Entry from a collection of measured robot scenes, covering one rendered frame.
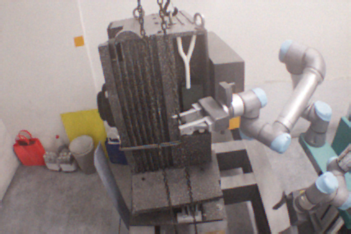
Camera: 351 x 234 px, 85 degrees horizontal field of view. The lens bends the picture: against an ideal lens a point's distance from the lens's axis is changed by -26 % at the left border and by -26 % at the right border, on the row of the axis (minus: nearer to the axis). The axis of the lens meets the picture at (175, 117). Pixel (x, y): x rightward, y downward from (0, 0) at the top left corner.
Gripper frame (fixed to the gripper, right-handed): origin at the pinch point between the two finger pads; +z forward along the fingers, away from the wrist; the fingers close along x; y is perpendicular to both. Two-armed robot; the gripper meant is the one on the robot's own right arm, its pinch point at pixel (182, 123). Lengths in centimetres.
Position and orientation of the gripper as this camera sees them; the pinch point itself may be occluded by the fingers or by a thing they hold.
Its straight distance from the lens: 79.2
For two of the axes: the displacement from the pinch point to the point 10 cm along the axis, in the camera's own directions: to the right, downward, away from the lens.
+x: -3.4, -4.9, 8.0
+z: -9.3, 3.0, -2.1
